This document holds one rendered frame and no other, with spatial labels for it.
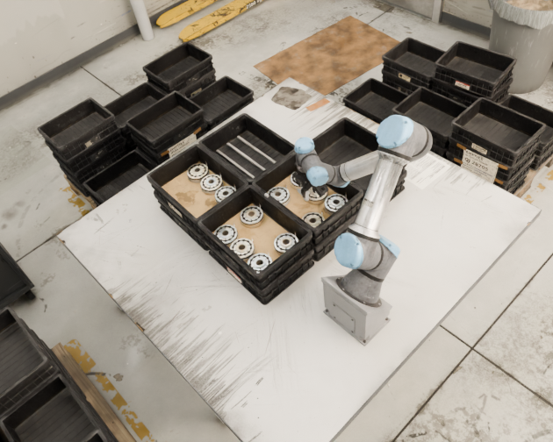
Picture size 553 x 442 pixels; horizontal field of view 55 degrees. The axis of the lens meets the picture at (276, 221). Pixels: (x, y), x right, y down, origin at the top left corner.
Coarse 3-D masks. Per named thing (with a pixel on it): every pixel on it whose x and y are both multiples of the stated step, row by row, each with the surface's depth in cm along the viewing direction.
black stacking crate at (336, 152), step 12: (336, 132) 253; (348, 132) 256; (360, 132) 249; (324, 144) 252; (336, 144) 256; (348, 144) 255; (360, 144) 254; (372, 144) 247; (324, 156) 251; (336, 156) 250; (348, 156) 250; (360, 156) 249; (360, 180) 239
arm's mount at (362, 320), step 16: (336, 288) 190; (336, 304) 199; (352, 304) 187; (368, 304) 188; (384, 304) 197; (336, 320) 208; (352, 320) 195; (368, 320) 189; (384, 320) 206; (352, 336) 205; (368, 336) 200
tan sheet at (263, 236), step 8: (264, 216) 231; (224, 224) 231; (232, 224) 230; (240, 224) 230; (264, 224) 228; (272, 224) 228; (240, 232) 227; (248, 232) 226; (256, 232) 226; (264, 232) 225; (272, 232) 225; (280, 232) 224; (288, 232) 224; (256, 240) 223; (264, 240) 223; (272, 240) 222; (256, 248) 220; (264, 248) 220; (272, 248) 220; (272, 256) 217
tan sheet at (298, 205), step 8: (288, 176) 245; (280, 184) 242; (288, 184) 242; (296, 192) 238; (328, 192) 236; (296, 200) 235; (304, 200) 235; (288, 208) 233; (296, 208) 232; (304, 208) 232; (312, 208) 231; (320, 208) 231; (328, 216) 227
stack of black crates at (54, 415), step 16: (48, 384) 230; (64, 384) 228; (32, 400) 228; (48, 400) 235; (64, 400) 235; (80, 400) 223; (16, 416) 225; (32, 416) 232; (48, 416) 231; (64, 416) 230; (80, 416) 229; (96, 416) 240; (16, 432) 228; (32, 432) 227; (48, 432) 226; (64, 432) 225; (80, 432) 225
